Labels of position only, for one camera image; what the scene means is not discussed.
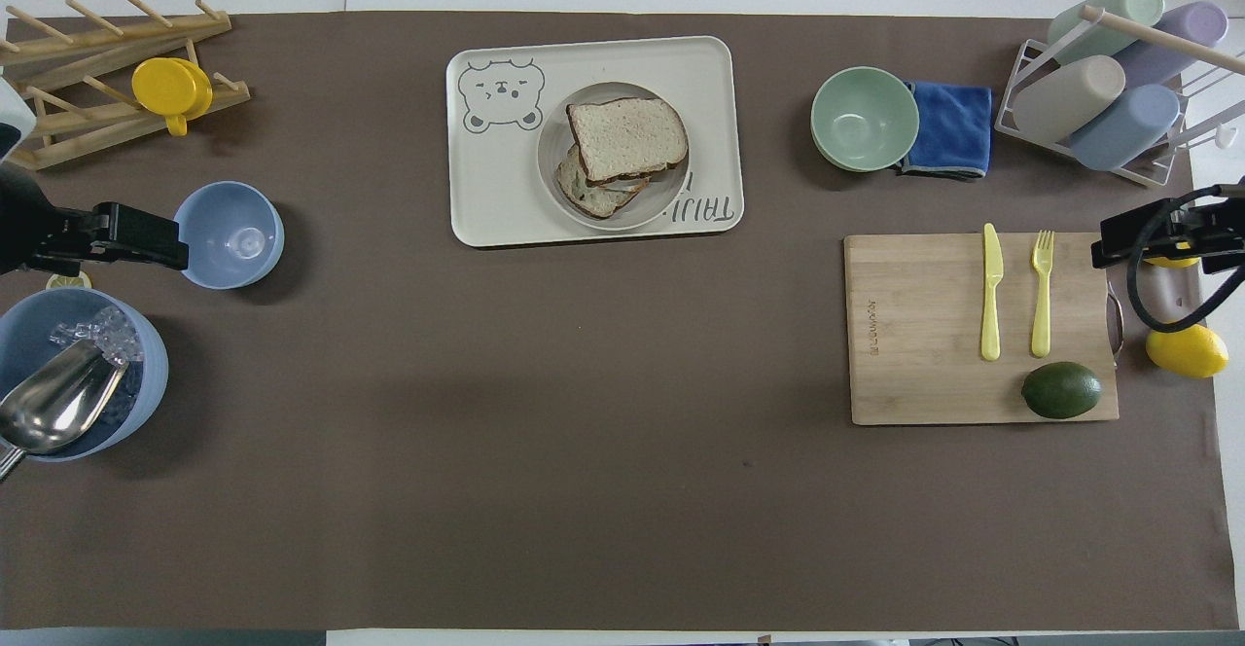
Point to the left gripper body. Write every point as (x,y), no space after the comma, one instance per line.
(24,223)

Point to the white round plate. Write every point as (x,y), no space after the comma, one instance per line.
(661,198)

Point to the clear ice cubes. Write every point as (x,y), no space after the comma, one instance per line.
(102,327)

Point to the metal scoop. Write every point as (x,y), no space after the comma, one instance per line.
(53,403)

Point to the wooden peg drying rack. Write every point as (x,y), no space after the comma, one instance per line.
(78,43)

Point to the yellow plastic cup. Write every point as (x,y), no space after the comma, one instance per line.
(167,88)

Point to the blue ice bucket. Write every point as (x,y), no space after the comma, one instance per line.
(141,383)

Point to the blue plastic bowl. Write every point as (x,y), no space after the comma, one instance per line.
(233,237)

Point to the cream tray with bear print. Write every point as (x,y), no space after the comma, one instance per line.
(496,189)

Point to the small bread slice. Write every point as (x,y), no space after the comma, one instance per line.
(588,197)

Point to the large bread slice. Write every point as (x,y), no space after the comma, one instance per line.
(627,135)

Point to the green plastic bowl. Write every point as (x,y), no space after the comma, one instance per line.
(864,119)

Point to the wooden cutting board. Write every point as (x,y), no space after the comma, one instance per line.
(914,335)

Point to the blue cloth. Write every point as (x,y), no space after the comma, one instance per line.
(953,125)

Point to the yellow plastic knife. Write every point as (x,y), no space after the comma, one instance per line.
(991,286)

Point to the yellow plastic fork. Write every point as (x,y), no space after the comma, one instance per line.
(1043,296)

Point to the green avocado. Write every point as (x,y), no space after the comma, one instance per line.
(1062,390)

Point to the beige plastic tumbler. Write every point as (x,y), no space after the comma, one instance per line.
(1070,99)

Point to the green plastic tumbler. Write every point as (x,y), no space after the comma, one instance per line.
(1109,18)

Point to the blue plastic tumbler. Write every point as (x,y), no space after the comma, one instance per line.
(1128,125)

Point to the yellow lemon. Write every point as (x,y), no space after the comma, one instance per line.
(1189,351)
(1172,262)

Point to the wooden dowel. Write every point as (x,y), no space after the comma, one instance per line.
(1157,36)

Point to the purple plastic tumbler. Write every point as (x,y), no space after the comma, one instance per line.
(1182,38)

